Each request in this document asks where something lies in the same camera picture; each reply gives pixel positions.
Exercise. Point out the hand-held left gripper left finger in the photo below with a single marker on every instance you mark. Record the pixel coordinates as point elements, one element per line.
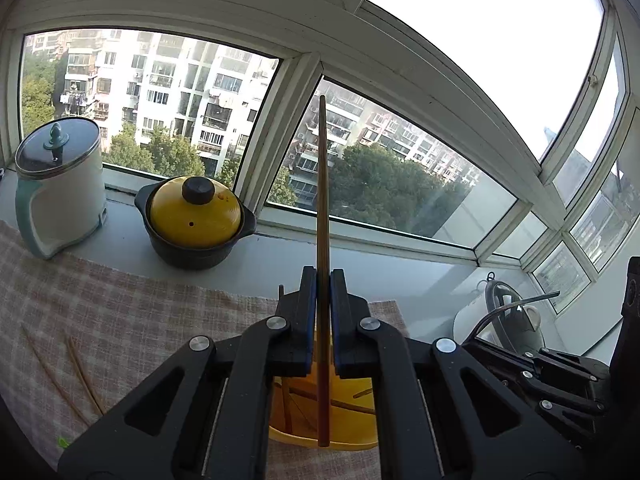
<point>311,320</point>

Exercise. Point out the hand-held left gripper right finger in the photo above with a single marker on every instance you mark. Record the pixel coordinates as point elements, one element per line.
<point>336,320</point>

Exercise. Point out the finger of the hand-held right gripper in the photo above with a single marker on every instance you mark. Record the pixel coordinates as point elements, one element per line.
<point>570,410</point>
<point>550,366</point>

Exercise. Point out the brown wooden chopstick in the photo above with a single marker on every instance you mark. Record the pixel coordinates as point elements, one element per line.
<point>323,210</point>
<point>85,377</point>
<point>350,406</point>
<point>362,392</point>
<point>55,380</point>

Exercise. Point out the yellow plastic container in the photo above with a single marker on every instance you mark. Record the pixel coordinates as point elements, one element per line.
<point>350,425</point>

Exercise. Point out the white kettle with open lid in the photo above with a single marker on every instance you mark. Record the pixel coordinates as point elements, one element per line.
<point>475,317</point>

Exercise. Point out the black clay pot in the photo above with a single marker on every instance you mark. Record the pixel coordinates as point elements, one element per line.
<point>190,258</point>

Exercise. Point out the yellow pot lid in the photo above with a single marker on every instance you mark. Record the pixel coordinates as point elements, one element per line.
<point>192,220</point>

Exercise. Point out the pink checked table mat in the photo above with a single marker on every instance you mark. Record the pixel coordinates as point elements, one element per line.
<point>125,310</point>

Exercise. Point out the white teal electric kettle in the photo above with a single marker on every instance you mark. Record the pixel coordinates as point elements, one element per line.
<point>65,200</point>

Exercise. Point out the small green scrap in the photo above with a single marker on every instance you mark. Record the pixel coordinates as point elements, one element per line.
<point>63,443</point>

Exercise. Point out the white window frame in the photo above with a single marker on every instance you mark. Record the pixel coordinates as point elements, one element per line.
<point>300,25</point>

